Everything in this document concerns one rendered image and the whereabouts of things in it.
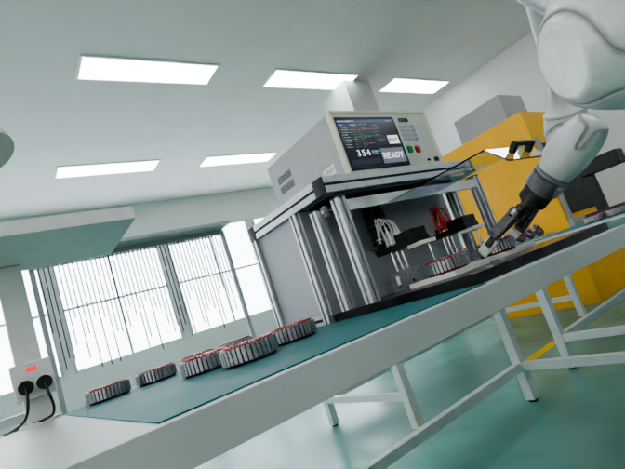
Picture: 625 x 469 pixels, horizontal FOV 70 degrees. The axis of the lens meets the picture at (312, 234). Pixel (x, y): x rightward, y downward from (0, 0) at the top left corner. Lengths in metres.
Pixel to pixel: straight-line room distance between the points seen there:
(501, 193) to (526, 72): 2.42
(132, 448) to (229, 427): 0.10
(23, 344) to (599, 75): 1.34
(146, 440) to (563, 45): 0.58
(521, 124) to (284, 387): 4.56
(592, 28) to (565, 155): 0.70
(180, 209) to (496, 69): 5.45
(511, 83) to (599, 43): 6.57
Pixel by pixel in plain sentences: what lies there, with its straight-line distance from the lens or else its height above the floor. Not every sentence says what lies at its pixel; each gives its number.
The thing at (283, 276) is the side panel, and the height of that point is 0.92.
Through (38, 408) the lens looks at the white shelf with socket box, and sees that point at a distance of 1.41.
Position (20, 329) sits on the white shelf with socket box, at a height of 0.99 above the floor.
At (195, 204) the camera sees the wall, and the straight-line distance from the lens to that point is 8.18.
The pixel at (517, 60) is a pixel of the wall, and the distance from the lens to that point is 7.12.
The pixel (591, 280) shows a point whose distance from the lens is 4.86.
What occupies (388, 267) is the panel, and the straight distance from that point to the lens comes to 1.40.
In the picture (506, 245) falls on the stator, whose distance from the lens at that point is 1.35.
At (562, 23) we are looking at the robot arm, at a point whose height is 1.00.
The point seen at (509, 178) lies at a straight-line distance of 5.01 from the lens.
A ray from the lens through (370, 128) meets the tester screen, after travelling 1.40.
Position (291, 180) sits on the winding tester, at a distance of 1.49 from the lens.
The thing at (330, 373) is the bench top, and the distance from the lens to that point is 0.58.
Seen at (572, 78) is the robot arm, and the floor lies 0.95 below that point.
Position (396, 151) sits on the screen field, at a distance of 1.43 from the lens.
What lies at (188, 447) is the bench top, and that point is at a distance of 0.50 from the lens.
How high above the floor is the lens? 0.81
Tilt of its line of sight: 9 degrees up
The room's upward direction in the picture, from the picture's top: 19 degrees counter-clockwise
